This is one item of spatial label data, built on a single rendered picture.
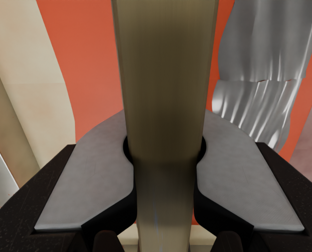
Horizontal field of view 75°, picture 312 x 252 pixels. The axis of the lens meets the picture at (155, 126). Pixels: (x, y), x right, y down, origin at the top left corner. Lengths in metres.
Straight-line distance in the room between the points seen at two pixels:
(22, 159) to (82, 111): 0.08
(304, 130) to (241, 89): 0.08
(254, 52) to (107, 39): 0.11
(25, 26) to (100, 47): 0.06
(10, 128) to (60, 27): 0.10
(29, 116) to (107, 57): 0.10
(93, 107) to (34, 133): 0.07
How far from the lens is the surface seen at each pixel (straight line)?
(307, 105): 0.23
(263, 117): 0.20
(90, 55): 0.18
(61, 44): 0.18
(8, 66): 0.21
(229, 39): 0.17
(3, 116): 0.22
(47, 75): 0.20
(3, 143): 0.22
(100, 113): 0.20
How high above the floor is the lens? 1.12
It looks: 59 degrees down
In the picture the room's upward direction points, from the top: 178 degrees counter-clockwise
